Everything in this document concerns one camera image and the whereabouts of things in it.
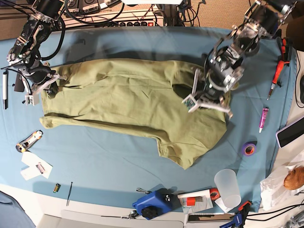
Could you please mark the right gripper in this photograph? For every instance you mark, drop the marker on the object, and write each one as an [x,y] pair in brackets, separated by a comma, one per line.
[38,78]

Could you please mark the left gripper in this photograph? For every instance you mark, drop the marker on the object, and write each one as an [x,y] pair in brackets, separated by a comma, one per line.
[221,74]

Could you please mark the olive green t-shirt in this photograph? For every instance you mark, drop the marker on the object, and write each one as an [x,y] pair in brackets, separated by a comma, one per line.
[136,97]

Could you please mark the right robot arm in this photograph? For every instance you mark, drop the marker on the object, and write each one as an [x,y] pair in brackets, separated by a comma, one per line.
[45,19]

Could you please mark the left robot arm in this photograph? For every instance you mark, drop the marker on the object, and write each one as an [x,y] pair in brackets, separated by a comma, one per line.
[261,20]

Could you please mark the black remote control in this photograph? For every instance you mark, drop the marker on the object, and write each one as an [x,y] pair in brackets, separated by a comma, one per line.
[19,86]

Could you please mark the white marker pen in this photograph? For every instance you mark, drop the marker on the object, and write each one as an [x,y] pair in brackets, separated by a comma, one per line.
[5,89]

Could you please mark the purple glue tube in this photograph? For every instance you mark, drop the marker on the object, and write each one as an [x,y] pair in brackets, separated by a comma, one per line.
[263,118]

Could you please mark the orange screwdriver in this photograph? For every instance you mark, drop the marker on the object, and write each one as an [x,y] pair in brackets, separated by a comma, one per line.
[278,70]

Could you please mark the orange black tool set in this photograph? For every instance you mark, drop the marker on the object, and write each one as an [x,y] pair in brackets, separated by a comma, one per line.
[286,50]

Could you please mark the orange grey utility knife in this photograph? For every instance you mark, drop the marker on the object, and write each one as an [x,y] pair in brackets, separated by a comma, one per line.
[29,141]

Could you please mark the purple tape roll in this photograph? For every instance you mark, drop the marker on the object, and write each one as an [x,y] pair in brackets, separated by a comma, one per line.
[249,148]

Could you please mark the smartphone in lilac case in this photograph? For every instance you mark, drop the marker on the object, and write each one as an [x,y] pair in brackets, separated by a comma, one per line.
[289,133]

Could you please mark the white power strip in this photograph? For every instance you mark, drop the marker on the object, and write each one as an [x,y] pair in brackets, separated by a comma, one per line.
[130,18]

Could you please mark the blue table cloth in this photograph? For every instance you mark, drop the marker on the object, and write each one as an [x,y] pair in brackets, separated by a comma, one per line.
[105,167]

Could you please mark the translucent plastic cup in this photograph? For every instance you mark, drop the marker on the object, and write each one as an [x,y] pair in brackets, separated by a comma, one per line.
[227,185]

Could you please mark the small green battery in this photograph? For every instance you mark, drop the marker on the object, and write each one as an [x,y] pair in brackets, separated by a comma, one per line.
[56,188]

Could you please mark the red tape roll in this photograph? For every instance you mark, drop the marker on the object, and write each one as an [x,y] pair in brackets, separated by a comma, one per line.
[214,194]

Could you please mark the brown round object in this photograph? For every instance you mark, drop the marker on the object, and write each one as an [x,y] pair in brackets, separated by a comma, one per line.
[294,179]

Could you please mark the white plastic bag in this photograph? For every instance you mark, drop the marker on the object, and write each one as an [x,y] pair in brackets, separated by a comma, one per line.
[273,191]

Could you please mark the blue plastic device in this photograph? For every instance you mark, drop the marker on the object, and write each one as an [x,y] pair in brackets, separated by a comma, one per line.
[153,204]

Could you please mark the blue black clamp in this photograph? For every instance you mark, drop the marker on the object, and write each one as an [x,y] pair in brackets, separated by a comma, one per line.
[238,220]

